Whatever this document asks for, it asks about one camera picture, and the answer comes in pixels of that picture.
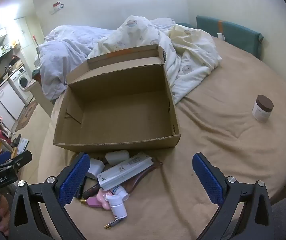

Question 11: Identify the white remote control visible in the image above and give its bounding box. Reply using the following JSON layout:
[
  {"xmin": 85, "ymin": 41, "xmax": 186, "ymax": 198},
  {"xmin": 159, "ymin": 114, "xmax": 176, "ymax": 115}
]
[{"xmin": 97, "ymin": 152, "xmax": 154, "ymax": 191}]

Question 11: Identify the white washing machine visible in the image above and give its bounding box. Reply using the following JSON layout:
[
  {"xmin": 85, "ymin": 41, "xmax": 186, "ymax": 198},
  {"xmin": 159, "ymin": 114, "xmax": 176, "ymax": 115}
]
[{"xmin": 8, "ymin": 66, "xmax": 33, "ymax": 103}]

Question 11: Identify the lavender blanket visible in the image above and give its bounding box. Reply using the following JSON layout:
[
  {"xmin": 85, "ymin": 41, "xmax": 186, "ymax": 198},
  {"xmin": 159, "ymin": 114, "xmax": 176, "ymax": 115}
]
[{"xmin": 37, "ymin": 25, "xmax": 113, "ymax": 100}]

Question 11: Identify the small dark battery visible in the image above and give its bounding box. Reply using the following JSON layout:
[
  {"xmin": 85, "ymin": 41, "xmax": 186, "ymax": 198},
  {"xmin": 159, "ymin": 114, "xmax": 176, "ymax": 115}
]
[{"xmin": 105, "ymin": 219, "xmax": 120, "ymax": 229}]

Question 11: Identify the white pill bottle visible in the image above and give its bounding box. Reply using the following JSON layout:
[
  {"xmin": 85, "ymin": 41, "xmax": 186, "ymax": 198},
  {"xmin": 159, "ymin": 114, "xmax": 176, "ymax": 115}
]
[
  {"xmin": 112, "ymin": 185, "xmax": 130, "ymax": 202},
  {"xmin": 107, "ymin": 195, "xmax": 128, "ymax": 218}
]

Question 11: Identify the white jar with brown lid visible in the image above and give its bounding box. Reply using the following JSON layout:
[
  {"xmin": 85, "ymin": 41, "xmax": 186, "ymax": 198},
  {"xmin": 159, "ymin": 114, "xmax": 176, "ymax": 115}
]
[{"xmin": 252, "ymin": 94, "xmax": 274, "ymax": 123}]

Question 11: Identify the brown cardboard box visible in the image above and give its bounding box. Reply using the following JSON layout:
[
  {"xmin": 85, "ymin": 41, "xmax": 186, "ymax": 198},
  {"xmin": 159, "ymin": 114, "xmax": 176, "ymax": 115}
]
[{"xmin": 53, "ymin": 44, "xmax": 181, "ymax": 153}]

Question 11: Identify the white cabinet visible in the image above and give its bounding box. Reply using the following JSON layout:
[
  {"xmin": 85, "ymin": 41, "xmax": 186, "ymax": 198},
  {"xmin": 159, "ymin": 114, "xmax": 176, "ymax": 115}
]
[{"xmin": 0, "ymin": 81, "xmax": 25, "ymax": 120}]

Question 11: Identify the brown rug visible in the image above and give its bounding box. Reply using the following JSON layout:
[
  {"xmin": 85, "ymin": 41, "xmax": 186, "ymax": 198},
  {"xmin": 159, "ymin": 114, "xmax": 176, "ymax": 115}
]
[{"xmin": 15, "ymin": 100, "xmax": 38, "ymax": 132}]

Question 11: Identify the translucent pink massage comb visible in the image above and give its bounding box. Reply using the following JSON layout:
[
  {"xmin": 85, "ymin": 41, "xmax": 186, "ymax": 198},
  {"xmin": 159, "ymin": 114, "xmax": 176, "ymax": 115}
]
[{"xmin": 123, "ymin": 161, "xmax": 164, "ymax": 195}]

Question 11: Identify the white bathroom scale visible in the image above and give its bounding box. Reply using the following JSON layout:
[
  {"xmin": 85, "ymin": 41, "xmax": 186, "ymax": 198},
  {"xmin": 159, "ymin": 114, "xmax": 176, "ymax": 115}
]
[{"xmin": 17, "ymin": 139, "xmax": 30, "ymax": 153}]

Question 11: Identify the white charger plug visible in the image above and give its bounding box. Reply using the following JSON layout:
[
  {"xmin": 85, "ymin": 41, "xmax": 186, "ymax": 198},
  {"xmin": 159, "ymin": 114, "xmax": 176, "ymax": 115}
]
[{"xmin": 86, "ymin": 158, "xmax": 105, "ymax": 180}]

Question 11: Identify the pink toy figure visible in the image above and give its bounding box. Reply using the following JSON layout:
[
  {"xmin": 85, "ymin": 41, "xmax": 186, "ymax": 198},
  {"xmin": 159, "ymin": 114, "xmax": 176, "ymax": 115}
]
[{"xmin": 97, "ymin": 189, "xmax": 116, "ymax": 212}]

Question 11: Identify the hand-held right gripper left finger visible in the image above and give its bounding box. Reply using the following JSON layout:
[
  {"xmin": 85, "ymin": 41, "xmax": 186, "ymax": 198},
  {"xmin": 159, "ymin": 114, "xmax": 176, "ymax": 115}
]
[{"xmin": 9, "ymin": 152, "xmax": 91, "ymax": 240}]

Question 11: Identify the cream printed duvet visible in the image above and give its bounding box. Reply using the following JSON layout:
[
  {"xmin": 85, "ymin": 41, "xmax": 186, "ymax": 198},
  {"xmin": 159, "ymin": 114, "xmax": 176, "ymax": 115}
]
[{"xmin": 88, "ymin": 15, "xmax": 223, "ymax": 104}]

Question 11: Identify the mauve tube with gold tip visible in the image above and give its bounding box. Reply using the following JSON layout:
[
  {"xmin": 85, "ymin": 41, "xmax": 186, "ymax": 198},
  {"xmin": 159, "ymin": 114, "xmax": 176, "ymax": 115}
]
[{"xmin": 80, "ymin": 196, "xmax": 104, "ymax": 209}]

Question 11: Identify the beige bedside cabinet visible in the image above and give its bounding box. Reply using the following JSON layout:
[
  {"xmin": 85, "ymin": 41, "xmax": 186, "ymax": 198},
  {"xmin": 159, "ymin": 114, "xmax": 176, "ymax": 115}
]
[{"xmin": 24, "ymin": 80, "xmax": 53, "ymax": 117}]

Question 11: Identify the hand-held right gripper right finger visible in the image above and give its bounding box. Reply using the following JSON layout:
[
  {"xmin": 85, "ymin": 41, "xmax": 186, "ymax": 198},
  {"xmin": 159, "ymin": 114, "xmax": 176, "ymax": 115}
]
[{"xmin": 192, "ymin": 152, "xmax": 273, "ymax": 240}]

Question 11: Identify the green headboard cushion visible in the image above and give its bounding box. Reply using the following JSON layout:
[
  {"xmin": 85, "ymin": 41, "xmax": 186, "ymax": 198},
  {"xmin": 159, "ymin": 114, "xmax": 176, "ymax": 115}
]
[{"xmin": 176, "ymin": 15, "xmax": 264, "ymax": 60}]

